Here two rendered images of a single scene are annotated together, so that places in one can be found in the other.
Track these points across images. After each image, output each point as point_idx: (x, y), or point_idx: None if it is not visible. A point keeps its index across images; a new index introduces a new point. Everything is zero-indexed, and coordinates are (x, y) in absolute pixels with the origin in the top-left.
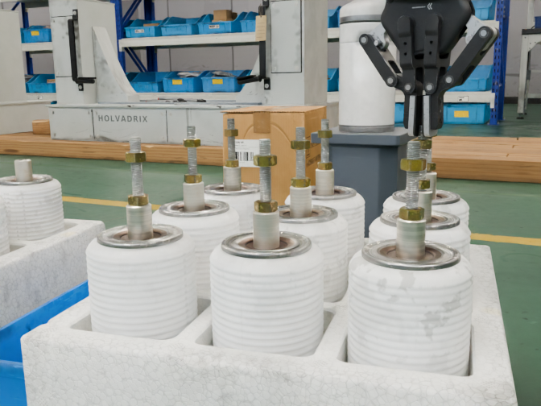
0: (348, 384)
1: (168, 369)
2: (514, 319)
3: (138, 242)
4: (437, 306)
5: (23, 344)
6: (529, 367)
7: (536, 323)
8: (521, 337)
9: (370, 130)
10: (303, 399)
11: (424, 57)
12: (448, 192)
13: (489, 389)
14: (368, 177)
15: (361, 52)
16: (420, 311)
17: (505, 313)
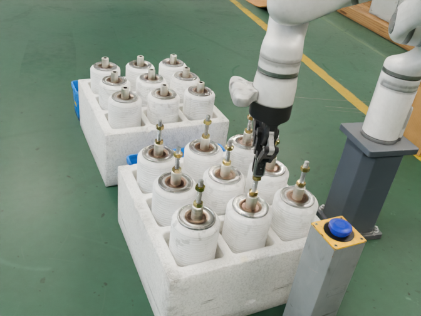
0: (151, 241)
1: (132, 202)
2: (401, 289)
3: (149, 157)
4: (180, 238)
5: (118, 168)
6: (349, 309)
7: (408, 300)
8: (381, 298)
9: (369, 138)
10: (146, 237)
11: (255, 143)
12: (312, 200)
13: (172, 273)
14: (354, 163)
15: (379, 91)
16: (175, 236)
17: (404, 283)
